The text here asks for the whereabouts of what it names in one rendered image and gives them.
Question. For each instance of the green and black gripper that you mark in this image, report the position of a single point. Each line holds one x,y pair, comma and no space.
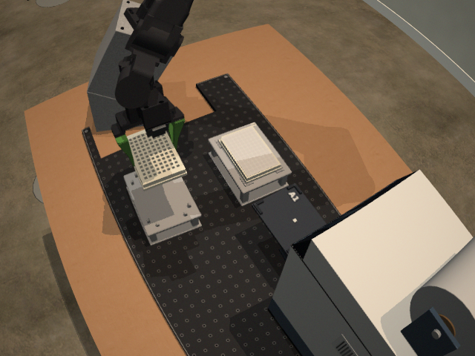
123,124

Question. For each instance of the grey cylinder stub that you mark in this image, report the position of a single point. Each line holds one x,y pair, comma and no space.
436,334

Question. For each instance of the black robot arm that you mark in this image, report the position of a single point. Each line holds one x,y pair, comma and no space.
157,28

